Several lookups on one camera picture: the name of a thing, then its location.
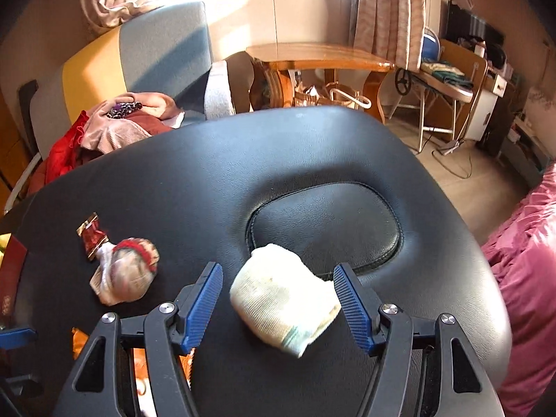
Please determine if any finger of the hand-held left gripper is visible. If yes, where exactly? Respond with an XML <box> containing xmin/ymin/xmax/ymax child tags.
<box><xmin>0</xmin><ymin>327</ymin><xmax>36</xmax><ymax>350</ymax></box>

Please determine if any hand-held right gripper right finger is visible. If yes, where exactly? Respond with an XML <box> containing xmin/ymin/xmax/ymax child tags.
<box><xmin>333</xmin><ymin>262</ymin><xmax>507</xmax><ymax>417</ymax></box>

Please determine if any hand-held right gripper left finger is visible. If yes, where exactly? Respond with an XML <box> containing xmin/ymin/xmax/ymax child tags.
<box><xmin>52</xmin><ymin>262</ymin><xmax>224</xmax><ymax>417</ymax></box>

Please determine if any white sock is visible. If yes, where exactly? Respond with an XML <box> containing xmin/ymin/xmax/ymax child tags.
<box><xmin>229</xmin><ymin>243</ymin><xmax>342</xmax><ymax>359</ymax></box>

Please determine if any dark red box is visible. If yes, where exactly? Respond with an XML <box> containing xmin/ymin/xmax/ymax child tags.
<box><xmin>0</xmin><ymin>235</ymin><xmax>27</xmax><ymax>331</ymax></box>

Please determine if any orange snack packet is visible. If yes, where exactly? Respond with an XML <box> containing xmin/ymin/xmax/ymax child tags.
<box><xmin>71</xmin><ymin>327</ymin><xmax>194</xmax><ymax>417</ymax></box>

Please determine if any wrapped snack in clear bag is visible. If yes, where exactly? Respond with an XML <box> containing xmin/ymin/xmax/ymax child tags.
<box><xmin>89</xmin><ymin>238</ymin><xmax>161</xmax><ymax>307</ymax></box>

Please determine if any red candy wrapper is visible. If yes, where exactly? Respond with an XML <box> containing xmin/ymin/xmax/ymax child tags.
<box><xmin>76</xmin><ymin>212</ymin><xmax>109</xmax><ymax>262</ymax></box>

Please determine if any pink bedspread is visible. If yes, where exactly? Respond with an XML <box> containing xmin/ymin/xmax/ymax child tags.
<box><xmin>480</xmin><ymin>161</ymin><xmax>556</xmax><ymax>417</ymax></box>

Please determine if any white power strip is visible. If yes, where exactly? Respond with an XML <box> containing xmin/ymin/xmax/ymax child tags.
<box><xmin>436</xmin><ymin>139</ymin><xmax>464</xmax><ymax>156</ymax></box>

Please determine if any red cloth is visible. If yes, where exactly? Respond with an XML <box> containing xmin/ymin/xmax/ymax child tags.
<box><xmin>28</xmin><ymin>111</ymin><xmax>166</xmax><ymax>194</ymax></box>

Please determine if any pink cloth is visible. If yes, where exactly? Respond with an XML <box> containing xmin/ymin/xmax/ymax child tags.
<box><xmin>82</xmin><ymin>91</ymin><xmax>185</xmax><ymax>155</ymax></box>

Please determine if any dark floral fabric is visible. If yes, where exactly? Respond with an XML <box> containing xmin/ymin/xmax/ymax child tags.
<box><xmin>106</xmin><ymin>101</ymin><xmax>144</xmax><ymax>119</ymax></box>

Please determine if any wicker basket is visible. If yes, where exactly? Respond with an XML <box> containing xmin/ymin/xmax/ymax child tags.
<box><xmin>293</xmin><ymin>82</ymin><xmax>372</xmax><ymax>110</ymax></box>

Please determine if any grey towel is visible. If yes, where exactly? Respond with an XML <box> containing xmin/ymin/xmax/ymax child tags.
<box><xmin>203</xmin><ymin>61</ymin><xmax>237</xmax><ymax>120</ymax></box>

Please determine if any white cabinet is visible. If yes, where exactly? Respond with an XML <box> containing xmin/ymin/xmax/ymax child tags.
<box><xmin>464</xmin><ymin>72</ymin><xmax>510</xmax><ymax>143</ymax></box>

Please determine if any white folding table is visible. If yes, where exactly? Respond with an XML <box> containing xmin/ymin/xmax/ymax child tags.
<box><xmin>393</xmin><ymin>63</ymin><xmax>474</xmax><ymax>153</ymax></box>

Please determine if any green folded cloth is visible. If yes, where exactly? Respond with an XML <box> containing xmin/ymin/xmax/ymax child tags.
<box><xmin>420</xmin><ymin>62</ymin><xmax>473</xmax><ymax>90</ymax></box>

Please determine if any wooden table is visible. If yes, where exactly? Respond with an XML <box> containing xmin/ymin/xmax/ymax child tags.
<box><xmin>245</xmin><ymin>42</ymin><xmax>396</xmax><ymax>124</ymax></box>

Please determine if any blue yellow grey sofa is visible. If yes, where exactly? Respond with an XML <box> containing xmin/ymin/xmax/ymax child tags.
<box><xmin>17</xmin><ymin>1</ymin><xmax>237</xmax><ymax>183</ymax></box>

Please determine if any black monitor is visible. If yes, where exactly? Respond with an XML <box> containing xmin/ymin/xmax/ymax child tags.
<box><xmin>447</xmin><ymin>2</ymin><xmax>505</xmax><ymax>50</ymax></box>

